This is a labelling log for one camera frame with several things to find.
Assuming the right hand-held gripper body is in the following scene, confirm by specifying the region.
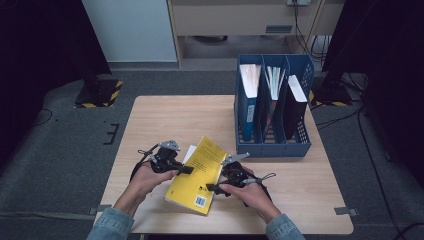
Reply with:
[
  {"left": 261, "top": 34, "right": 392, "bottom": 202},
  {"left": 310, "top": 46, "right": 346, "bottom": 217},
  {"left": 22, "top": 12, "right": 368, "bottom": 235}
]
[{"left": 221, "top": 152, "right": 258, "bottom": 188}]

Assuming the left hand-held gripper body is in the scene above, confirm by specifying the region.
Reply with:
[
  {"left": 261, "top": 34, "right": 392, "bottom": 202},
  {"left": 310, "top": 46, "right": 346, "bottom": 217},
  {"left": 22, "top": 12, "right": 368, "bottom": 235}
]
[{"left": 148, "top": 139, "right": 182, "bottom": 174}]

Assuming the yellow book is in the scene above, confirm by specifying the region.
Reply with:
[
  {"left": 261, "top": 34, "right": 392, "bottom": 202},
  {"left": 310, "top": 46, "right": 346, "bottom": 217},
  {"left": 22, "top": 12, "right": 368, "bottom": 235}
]
[{"left": 164, "top": 135, "right": 228, "bottom": 217}]

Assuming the blue file rack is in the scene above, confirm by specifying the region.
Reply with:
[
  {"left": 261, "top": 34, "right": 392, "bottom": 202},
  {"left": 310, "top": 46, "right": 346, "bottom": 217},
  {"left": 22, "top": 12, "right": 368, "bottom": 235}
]
[{"left": 234, "top": 53, "right": 316, "bottom": 159}]

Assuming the thick bright blue book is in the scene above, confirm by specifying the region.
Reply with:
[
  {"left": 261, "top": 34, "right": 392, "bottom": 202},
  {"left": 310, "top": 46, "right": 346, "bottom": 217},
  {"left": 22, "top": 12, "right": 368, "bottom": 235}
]
[{"left": 239, "top": 63, "right": 263, "bottom": 143}]

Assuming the black book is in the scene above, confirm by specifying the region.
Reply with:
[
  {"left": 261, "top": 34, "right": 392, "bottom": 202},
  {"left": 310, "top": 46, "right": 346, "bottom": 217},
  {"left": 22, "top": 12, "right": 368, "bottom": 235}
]
[{"left": 283, "top": 74, "right": 309, "bottom": 141}]

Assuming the illustrated night scene book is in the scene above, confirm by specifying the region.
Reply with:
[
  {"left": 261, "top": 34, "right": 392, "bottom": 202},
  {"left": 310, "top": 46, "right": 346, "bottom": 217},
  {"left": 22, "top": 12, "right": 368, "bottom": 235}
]
[{"left": 263, "top": 65, "right": 287, "bottom": 138}]

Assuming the person's right hand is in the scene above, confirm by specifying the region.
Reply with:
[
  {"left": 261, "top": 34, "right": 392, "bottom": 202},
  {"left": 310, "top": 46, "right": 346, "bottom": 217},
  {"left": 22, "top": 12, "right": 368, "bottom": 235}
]
[{"left": 219, "top": 166, "right": 282, "bottom": 224}]

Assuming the person's left hand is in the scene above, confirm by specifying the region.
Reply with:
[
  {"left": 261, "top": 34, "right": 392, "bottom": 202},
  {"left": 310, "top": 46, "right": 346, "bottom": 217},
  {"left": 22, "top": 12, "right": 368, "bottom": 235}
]
[{"left": 114, "top": 163, "right": 179, "bottom": 218}]

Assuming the grey tape strip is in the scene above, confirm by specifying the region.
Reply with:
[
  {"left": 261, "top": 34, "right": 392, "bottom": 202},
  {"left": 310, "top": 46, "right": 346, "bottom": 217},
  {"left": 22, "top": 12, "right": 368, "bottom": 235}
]
[
  {"left": 87, "top": 204, "right": 113, "bottom": 216},
  {"left": 334, "top": 206, "right": 359, "bottom": 217}
]

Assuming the black yellow striped stand base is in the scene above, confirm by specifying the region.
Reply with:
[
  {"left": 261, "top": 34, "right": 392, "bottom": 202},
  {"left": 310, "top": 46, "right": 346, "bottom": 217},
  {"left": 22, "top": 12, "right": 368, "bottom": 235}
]
[
  {"left": 309, "top": 78, "right": 354, "bottom": 108},
  {"left": 73, "top": 78, "right": 124, "bottom": 109}
]

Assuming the white panel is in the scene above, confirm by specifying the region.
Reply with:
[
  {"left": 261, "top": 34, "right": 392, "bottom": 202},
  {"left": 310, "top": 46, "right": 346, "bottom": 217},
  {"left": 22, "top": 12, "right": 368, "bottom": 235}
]
[{"left": 81, "top": 0, "right": 178, "bottom": 64}]

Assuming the beige cabinet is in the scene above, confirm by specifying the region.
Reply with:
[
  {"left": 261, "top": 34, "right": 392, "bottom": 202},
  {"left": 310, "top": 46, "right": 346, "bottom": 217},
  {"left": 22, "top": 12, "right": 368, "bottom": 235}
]
[{"left": 165, "top": 0, "right": 348, "bottom": 69}]

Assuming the grey rectangular grille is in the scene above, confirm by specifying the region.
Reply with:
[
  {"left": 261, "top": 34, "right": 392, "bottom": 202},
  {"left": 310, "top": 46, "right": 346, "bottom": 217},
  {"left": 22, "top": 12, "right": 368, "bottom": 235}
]
[{"left": 265, "top": 24, "right": 294, "bottom": 35}]

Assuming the black curtain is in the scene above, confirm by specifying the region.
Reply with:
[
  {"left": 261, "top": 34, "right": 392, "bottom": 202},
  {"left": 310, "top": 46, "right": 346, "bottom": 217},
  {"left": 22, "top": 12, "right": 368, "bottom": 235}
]
[
  {"left": 321, "top": 0, "right": 424, "bottom": 188},
  {"left": 0, "top": 0, "right": 113, "bottom": 168}
]

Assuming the right hand-held gripper cable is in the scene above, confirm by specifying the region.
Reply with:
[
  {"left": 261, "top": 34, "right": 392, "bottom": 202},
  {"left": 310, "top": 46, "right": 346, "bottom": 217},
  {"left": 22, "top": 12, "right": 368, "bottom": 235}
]
[{"left": 243, "top": 172, "right": 278, "bottom": 208}]

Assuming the hand-held gripper cable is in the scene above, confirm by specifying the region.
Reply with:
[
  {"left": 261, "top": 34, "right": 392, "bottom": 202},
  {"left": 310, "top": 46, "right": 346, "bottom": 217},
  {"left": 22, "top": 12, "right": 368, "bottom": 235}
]
[
  {"left": 129, "top": 143, "right": 160, "bottom": 183},
  {"left": 243, "top": 172, "right": 278, "bottom": 208}
]

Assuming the left hand-held gripper cable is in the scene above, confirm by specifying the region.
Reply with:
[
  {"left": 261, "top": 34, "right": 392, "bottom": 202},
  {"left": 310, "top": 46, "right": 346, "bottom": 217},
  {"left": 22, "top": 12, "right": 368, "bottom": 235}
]
[{"left": 129, "top": 143, "right": 160, "bottom": 183}]

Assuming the thin black floor cable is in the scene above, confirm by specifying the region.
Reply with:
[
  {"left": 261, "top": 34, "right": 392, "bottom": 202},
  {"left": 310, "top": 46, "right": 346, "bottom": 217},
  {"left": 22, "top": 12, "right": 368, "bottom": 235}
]
[{"left": 32, "top": 108, "right": 54, "bottom": 127}]

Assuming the long black floor cable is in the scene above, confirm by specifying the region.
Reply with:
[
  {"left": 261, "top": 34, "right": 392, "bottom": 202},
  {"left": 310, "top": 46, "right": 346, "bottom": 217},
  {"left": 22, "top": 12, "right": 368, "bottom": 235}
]
[{"left": 314, "top": 99, "right": 406, "bottom": 240}]

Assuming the black hanging power cable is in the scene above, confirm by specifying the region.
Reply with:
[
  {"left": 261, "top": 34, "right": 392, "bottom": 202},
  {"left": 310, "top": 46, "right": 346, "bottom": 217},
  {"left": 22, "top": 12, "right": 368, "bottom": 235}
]
[{"left": 292, "top": 3, "right": 331, "bottom": 64}]

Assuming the dark red cable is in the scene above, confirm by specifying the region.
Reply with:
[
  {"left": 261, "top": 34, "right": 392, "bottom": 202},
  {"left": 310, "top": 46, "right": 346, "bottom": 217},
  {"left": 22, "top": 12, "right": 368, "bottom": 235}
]
[{"left": 394, "top": 222, "right": 424, "bottom": 240}]

